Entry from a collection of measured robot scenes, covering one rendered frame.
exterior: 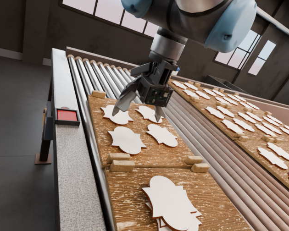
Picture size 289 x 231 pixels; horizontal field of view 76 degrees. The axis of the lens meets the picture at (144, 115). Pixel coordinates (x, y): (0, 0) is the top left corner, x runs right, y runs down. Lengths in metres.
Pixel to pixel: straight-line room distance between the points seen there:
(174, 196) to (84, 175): 0.22
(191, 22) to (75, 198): 0.40
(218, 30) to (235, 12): 0.03
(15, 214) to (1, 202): 0.13
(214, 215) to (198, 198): 0.05
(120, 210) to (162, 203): 0.09
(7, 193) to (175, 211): 1.33
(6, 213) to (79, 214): 1.13
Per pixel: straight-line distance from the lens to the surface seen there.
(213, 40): 0.29
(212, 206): 0.57
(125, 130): 0.65
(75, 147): 0.57
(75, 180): 0.49
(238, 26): 0.29
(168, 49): 0.45
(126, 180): 0.49
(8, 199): 1.60
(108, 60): 1.48
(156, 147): 0.64
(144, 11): 0.36
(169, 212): 0.45
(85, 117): 0.71
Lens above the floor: 1.28
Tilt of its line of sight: 25 degrees down
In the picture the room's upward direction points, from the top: 23 degrees clockwise
